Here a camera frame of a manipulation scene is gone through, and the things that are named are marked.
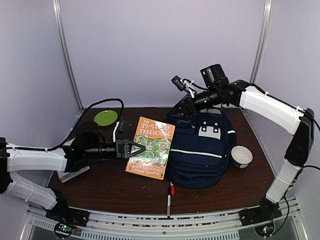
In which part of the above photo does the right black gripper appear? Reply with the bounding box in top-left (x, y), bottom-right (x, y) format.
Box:
top-left (166, 86), bottom-right (221, 121)

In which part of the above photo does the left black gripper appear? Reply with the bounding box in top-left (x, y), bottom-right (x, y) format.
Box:
top-left (84, 138), bottom-right (145, 160)

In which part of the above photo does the orange Treehouse book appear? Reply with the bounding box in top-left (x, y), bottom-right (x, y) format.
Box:
top-left (125, 116), bottom-right (176, 180)

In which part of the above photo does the navy blue backpack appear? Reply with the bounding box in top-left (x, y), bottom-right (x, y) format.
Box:
top-left (165, 112), bottom-right (237, 189)

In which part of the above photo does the white coffee cover book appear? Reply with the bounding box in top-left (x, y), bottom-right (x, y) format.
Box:
top-left (57, 166), bottom-right (90, 183)

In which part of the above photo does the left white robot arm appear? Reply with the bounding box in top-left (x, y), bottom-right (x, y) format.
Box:
top-left (0, 121), bottom-right (146, 222)

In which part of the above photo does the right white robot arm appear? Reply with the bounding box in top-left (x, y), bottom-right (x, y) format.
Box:
top-left (171, 64), bottom-right (317, 221)

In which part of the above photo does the green plate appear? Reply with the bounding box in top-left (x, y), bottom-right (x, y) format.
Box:
top-left (93, 110), bottom-right (118, 127)

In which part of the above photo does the red capped marker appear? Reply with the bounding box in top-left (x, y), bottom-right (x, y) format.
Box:
top-left (170, 182), bottom-right (175, 196)

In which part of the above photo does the black capped marker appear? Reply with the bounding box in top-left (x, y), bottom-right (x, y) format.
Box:
top-left (166, 194), bottom-right (172, 219)

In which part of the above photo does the white teal bowl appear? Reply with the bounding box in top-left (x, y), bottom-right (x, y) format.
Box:
top-left (230, 145), bottom-right (253, 169)

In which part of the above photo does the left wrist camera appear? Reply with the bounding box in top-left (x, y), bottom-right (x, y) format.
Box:
top-left (112, 117), bottom-right (128, 143)

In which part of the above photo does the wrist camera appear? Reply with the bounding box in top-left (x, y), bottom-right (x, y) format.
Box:
top-left (171, 75), bottom-right (197, 98)
top-left (112, 117), bottom-right (128, 143)

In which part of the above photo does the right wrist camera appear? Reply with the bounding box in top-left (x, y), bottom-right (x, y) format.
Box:
top-left (171, 75), bottom-right (197, 98)

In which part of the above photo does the right aluminium frame post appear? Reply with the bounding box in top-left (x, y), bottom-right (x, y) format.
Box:
top-left (249, 0), bottom-right (274, 85)

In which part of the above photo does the aluminium frame post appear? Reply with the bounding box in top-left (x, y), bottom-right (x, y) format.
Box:
top-left (249, 0), bottom-right (274, 85)
top-left (52, 0), bottom-right (84, 111)

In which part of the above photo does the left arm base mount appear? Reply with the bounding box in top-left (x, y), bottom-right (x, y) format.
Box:
top-left (45, 207), bottom-right (90, 239)

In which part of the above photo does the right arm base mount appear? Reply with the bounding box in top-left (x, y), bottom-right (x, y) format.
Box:
top-left (239, 206), bottom-right (282, 238)

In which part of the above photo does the aluminium front rail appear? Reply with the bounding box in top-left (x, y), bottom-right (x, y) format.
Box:
top-left (21, 203), bottom-right (305, 240)

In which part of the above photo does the left aluminium frame post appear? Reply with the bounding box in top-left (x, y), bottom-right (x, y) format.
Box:
top-left (52, 0), bottom-right (84, 111)

